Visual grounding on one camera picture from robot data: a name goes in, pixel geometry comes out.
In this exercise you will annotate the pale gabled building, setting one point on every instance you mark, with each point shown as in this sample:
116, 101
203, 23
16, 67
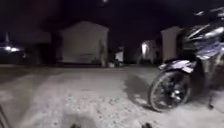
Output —
83, 41

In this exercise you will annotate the grey concrete ground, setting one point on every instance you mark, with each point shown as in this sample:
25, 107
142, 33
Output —
86, 96

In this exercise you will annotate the dark motorcycle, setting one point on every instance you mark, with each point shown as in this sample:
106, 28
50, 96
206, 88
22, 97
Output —
173, 90

